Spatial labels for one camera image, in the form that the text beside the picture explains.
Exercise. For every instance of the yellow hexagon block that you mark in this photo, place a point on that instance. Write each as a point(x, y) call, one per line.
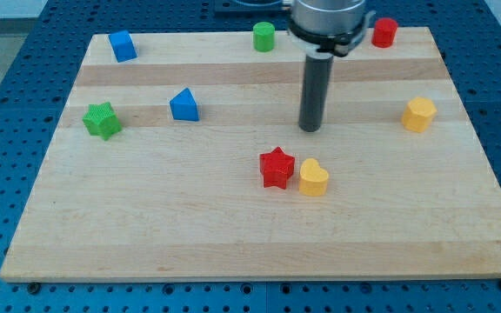
point(418, 114)

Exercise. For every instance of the red cylinder block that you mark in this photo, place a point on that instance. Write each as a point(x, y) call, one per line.
point(384, 32)

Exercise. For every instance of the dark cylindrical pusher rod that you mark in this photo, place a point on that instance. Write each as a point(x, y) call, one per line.
point(317, 74)

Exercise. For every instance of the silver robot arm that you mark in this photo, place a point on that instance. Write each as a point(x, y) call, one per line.
point(328, 28)

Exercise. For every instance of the blue cube block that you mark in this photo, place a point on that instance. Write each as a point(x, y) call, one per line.
point(122, 46)

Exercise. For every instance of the blue triangle block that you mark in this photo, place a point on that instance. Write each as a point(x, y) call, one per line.
point(184, 107)

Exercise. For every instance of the green cylinder block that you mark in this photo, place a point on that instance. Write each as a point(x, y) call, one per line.
point(263, 36)

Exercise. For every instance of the green star block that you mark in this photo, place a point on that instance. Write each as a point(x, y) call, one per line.
point(101, 120)

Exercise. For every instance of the wooden board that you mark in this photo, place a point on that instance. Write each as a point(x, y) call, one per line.
point(167, 200)

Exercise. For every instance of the yellow heart block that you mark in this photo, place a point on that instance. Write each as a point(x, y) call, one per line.
point(313, 179)

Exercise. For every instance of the red star block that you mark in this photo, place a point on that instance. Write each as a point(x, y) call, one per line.
point(276, 168)

